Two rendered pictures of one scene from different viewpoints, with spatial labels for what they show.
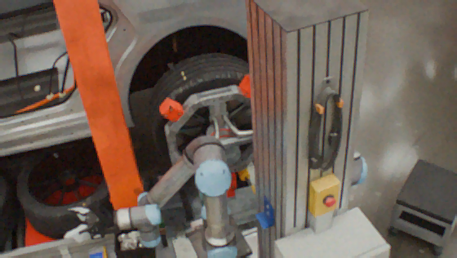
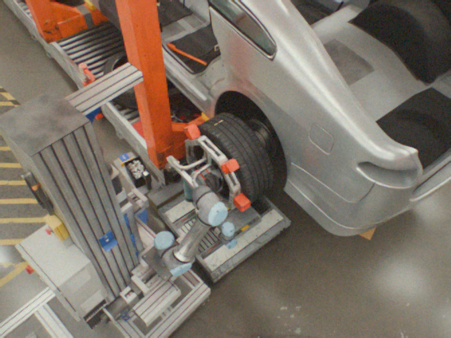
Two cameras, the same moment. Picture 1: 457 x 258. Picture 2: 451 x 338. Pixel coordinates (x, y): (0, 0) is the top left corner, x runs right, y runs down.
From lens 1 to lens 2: 2.14 m
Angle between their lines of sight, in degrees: 40
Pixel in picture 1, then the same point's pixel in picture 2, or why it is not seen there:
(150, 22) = (233, 75)
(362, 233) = (65, 269)
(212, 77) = (219, 139)
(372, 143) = (360, 312)
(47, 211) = not seen: hidden behind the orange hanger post
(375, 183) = (309, 326)
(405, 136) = not seen: outside the picture
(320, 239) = (56, 245)
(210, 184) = not seen: hidden behind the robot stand
